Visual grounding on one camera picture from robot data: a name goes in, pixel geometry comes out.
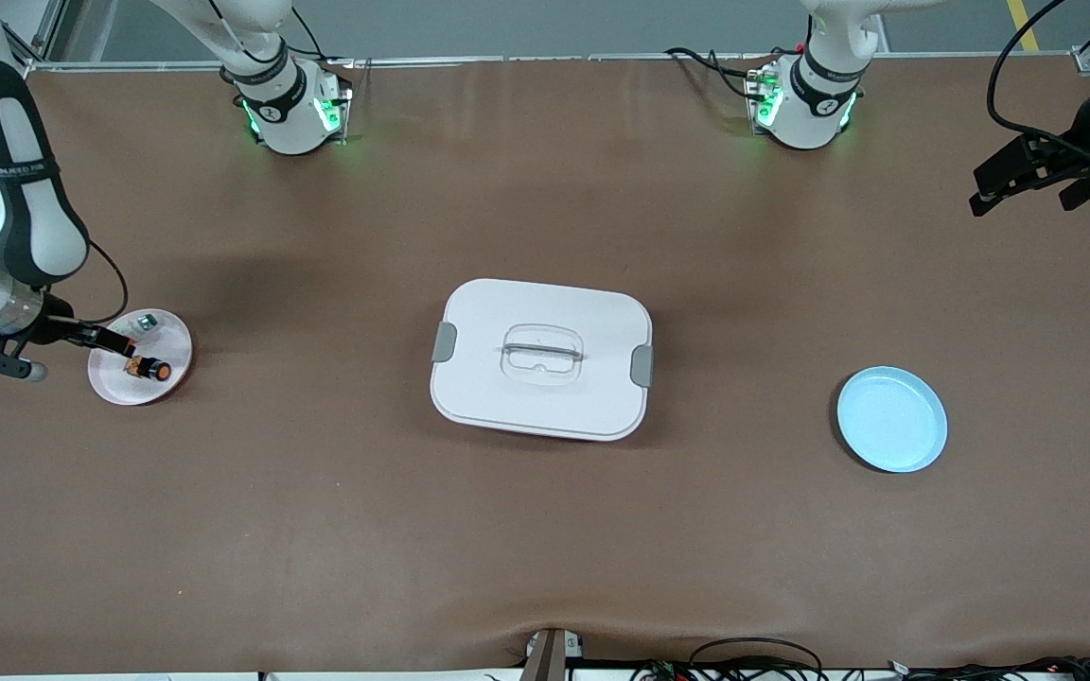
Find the white lidded storage box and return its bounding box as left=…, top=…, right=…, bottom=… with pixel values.
left=430, top=278, right=655, bottom=443

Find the pink round plate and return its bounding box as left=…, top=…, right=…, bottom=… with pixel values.
left=88, top=308, right=193, bottom=406

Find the brown table cover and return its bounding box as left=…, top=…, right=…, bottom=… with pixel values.
left=0, top=55, right=1090, bottom=674

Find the light blue round plate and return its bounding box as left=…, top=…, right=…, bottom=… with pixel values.
left=836, top=366, right=949, bottom=474

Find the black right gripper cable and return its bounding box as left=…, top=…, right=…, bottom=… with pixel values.
left=81, top=241, right=130, bottom=327

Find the black left arm base cable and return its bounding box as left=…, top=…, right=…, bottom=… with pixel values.
left=664, top=45, right=773, bottom=100

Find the black arm base cable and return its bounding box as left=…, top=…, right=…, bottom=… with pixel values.
left=664, top=45, right=773, bottom=100
left=261, top=9, right=328, bottom=65

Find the black right arm base cable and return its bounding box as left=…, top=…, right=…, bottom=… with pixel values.
left=261, top=9, right=328, bottom=65

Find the aluminium table edge rail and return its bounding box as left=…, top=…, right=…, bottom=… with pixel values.
left=29, top=54, right=1090, bottom=73

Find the black cable bundle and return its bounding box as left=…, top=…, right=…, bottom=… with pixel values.
left=630, top=637, right=830, bottom=681
left=886, top=655, right=1090, bottom=681

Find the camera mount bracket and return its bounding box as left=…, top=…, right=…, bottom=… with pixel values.
left=519, top=627, right=586, bottom=681

